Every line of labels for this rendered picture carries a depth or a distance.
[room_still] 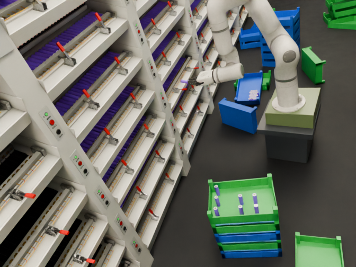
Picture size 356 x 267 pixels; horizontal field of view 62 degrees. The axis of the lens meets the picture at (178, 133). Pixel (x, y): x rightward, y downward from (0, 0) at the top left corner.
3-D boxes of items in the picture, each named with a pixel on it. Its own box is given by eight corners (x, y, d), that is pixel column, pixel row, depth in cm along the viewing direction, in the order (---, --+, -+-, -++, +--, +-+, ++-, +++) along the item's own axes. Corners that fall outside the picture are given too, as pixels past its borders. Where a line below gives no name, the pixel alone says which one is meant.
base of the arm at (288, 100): (308, 94, 177) (306, 67, 166) (302, 113, 166) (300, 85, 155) (275, 94, 187) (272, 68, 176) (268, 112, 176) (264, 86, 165)
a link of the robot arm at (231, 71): (220, 64, 169) (215, 72, 162) (241, 59, 162) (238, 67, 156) (224, 76, 173) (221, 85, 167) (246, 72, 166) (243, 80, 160)
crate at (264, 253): (276, 221, 161) (275, 213, 157) (282, 257, 146) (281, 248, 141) (222, 224, 169) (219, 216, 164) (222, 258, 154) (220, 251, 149)
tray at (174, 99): (197, 65, 224) (198, 54, 217) (170, 115, 183) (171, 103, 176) (172, 59, 228) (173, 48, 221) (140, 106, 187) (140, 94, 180)
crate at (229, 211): (272, 184, 142) (271, 172, 137) (278, 220, 127) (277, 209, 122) (211, 189, 149) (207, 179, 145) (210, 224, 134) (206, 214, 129)
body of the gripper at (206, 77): (216, 65, 170) (199, 70, 176) (212, 74, 163) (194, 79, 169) (221, 77, 174) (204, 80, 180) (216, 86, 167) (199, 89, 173)
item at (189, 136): (208, 107, 248) (210, 94, 238) (186, 159, 208) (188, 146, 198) (185, 101, 252) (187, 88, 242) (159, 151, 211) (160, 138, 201)
